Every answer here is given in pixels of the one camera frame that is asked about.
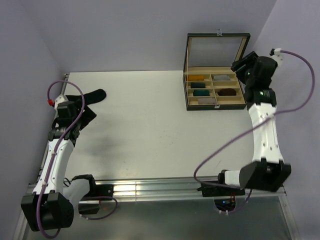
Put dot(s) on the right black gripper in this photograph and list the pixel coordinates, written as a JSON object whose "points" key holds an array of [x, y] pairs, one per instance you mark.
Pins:
{"points": [[248, 60]]}

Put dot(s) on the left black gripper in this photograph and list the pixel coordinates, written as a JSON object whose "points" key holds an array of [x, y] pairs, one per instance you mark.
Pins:
{"points": [[87, 116]]}

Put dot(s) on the black sock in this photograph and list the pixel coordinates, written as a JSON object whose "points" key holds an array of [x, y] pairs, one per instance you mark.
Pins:
{"points": [[90, 98]]}

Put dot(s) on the brown striped sock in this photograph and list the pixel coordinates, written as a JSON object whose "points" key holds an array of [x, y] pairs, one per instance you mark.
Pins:
{"points": [[227, 92]]}

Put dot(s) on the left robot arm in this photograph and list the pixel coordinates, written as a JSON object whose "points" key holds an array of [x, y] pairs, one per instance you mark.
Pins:
{"points": [[50, 206]]}

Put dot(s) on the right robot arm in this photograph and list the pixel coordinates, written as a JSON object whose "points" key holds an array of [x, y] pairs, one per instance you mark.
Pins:
{"points": [[267, 171]]}

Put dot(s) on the light grey rolled sock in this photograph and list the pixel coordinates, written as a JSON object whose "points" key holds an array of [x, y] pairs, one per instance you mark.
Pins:
{"points": [[221, 77]]}

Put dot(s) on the black compartment storage box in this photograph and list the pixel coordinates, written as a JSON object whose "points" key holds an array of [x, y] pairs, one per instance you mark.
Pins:
{"points": [[208, 80]]}

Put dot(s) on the pink-grey rolled sock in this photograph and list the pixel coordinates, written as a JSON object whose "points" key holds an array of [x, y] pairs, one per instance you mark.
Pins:
{"points": [[207, 101]]}

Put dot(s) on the teal rolled sock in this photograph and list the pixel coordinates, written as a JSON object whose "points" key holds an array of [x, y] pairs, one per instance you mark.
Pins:
{"points": [[201, 93]]}

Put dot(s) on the dark rolled sock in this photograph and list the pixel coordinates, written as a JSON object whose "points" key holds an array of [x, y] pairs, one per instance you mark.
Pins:
{"points": [[197, 85]]}

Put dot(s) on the orange rolled sock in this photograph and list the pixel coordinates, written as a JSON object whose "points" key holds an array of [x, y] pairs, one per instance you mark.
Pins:
{"points": [[195, 78]]}

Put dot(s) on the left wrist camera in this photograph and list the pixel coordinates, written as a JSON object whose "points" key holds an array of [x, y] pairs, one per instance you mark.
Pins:
{"points": [[60, 99]]}

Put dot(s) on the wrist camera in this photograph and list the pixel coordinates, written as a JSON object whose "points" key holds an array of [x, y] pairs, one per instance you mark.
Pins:
{"points": [[60, 99], [277, 56]]}

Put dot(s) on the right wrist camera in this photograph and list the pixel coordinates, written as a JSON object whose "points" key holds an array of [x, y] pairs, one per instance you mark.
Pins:
{"points": [[277, 56]]}

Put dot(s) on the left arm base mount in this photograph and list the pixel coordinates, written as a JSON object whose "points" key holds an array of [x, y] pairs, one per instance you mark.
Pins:
{"points": [[90, 204]]}

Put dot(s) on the aluminium frame rail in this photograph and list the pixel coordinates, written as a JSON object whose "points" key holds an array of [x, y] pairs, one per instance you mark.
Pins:
{"points": [[145, 144]]}

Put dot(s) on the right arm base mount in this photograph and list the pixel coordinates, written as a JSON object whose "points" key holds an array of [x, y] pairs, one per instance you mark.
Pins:
{"points": [[224, 197]]}

